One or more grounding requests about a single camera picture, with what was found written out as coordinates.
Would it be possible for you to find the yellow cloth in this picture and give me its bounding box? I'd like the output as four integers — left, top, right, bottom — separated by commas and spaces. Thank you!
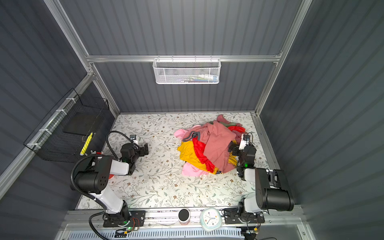
178, 142, 222, 175

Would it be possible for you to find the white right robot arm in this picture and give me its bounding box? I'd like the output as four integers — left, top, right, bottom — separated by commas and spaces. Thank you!
228, 143, 295, 218

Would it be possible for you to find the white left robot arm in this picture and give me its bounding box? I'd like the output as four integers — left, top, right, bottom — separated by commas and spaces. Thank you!
70, 143, 149, 227

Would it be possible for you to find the olive green cloth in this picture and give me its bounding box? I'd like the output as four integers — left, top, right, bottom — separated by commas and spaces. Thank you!
209, 121, 238, 128

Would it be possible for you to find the red cloth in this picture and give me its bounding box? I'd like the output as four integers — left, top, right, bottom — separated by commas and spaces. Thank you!
191, 125, 247, 173

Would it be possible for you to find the light pink cloth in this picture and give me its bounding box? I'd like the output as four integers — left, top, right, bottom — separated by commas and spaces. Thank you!
174, 129, 209, 177

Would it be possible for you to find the maroon sweatshirt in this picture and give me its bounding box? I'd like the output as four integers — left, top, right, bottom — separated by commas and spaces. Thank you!
216, 115, 248, 145

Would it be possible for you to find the dusty rose shirt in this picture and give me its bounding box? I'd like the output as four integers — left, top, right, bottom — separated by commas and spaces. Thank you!
191, 119, 241, 174

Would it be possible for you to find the yellow marker pen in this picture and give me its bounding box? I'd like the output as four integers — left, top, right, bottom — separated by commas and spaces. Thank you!
80, 132, 94, 156

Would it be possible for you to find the small white clock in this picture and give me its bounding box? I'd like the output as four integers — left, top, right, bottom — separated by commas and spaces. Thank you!
200, 208, 223, 232

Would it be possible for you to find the black round speaker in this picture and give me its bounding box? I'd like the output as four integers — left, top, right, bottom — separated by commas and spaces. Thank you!
178, 209, 191, 226

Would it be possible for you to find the white vented strip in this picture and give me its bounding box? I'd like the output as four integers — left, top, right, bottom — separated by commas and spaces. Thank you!
67, 227, 245, 240

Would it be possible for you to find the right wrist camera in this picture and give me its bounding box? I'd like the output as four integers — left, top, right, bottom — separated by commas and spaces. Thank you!
239, 134, 251, 150

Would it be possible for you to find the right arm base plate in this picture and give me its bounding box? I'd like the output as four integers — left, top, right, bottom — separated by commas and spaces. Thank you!
221, 208, 265, 225

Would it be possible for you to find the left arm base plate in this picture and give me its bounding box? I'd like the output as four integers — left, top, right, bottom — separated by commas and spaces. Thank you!
103, 211, 146, 228

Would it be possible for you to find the black wire wall basket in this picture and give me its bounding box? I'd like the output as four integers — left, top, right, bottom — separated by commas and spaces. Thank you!
24, 84, 115, 163

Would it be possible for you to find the white wire wall basket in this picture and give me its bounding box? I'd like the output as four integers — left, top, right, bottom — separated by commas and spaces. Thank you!
153, 58, 222, 85

